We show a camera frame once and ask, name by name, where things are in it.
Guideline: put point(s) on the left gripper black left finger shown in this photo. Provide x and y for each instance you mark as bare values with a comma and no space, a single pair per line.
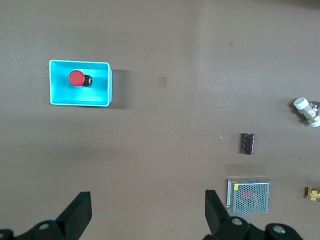
75,217

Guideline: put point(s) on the brass fitting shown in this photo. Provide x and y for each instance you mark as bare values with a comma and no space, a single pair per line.
312,193

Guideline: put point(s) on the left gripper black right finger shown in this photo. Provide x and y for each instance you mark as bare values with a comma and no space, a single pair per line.
216,217

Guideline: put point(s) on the white pipe valve fitting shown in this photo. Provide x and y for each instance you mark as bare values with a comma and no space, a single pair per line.
307,110

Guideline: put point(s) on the metal mesh power supply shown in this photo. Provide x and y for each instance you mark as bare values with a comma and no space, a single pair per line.
250,197

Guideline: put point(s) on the cyan plastic box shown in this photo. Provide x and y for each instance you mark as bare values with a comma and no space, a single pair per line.
80,95

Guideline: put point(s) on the red mushroom push button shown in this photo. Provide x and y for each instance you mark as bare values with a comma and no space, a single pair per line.
76,78

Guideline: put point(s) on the dark cylindrical capacitor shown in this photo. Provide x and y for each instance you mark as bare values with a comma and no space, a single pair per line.
247,143

